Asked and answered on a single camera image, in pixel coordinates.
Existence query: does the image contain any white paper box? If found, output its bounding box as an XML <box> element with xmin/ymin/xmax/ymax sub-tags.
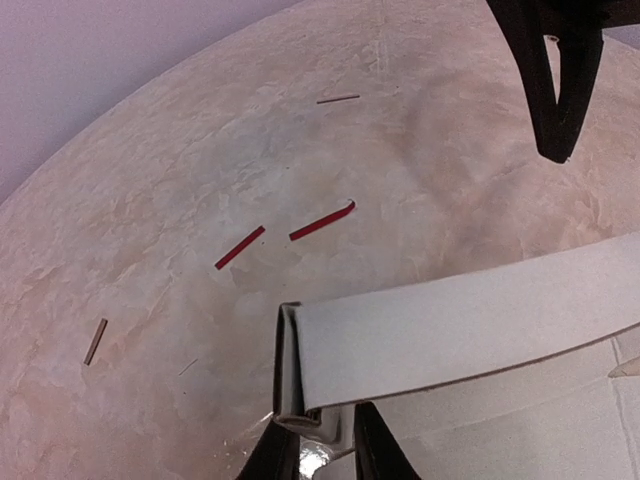
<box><xmin>273</xmin><ymin>234</ymin><xmax>639</xmax><ymax>479</ymax></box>

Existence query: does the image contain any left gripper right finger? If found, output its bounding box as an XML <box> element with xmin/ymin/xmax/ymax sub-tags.
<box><xmin>354</xmin><ymin>402</ymin><xmax>421</xmax><ymax>480</ymax></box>

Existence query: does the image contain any bent red tape strip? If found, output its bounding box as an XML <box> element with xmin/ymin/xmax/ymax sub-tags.
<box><xmin>289</xmin><ymin>200</ymin><xmax>356</xmax><ymax>241</ymax></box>

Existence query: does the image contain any thin distant tape strip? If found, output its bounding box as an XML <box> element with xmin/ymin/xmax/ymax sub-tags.
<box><xmin>316</xmin><ymin>94</ymin><xmax>361</xmax><ymax>105</ymax></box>

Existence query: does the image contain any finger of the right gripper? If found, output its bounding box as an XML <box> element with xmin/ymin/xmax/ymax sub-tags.
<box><xmin>488</xmin><ymin>0</ymin><xmax>605</xmax><ymax>163</ymax></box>

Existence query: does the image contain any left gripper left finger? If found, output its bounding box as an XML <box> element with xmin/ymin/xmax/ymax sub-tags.
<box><xmin>236</xmin><ymin>415</ymin><xmax>305</xmax><ymax>480</ymax></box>

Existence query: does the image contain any straight red tape strip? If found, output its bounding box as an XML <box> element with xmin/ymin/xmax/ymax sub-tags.
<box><xmin>214</xmin><ymin>225</ymin><xmax>266</xmax><ymax>270</ymax></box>

